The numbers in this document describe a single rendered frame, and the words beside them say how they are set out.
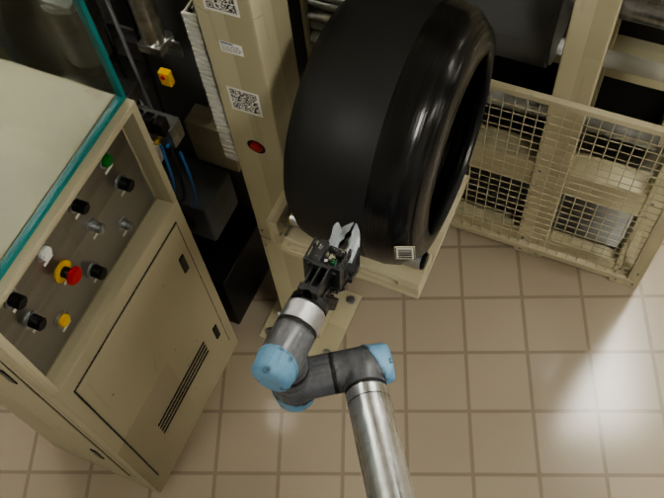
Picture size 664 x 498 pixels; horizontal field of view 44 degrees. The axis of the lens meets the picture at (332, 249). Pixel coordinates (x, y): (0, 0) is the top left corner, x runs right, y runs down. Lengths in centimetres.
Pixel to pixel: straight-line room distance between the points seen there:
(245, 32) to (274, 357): 61
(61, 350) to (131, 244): 29
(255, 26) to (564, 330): 167
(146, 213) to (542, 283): 145
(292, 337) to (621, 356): 166
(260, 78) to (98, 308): 66
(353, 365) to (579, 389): 143
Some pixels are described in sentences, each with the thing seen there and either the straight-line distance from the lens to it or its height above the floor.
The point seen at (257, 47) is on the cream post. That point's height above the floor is 140.
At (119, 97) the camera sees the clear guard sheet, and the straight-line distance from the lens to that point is 177.
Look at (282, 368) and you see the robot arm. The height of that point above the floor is 131.
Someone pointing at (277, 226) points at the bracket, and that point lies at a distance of 192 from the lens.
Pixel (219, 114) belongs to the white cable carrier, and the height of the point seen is 112.
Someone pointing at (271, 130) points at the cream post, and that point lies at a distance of 181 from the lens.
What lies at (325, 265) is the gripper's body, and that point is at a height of 130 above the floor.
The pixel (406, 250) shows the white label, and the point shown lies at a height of 116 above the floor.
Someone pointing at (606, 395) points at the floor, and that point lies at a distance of 280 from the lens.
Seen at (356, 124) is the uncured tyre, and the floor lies 139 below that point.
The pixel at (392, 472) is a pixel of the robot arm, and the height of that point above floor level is 125.
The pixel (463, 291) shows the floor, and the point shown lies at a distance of 287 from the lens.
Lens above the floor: 257
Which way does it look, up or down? 60 degrees down
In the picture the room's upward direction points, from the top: 8 degrees counter-clockwise
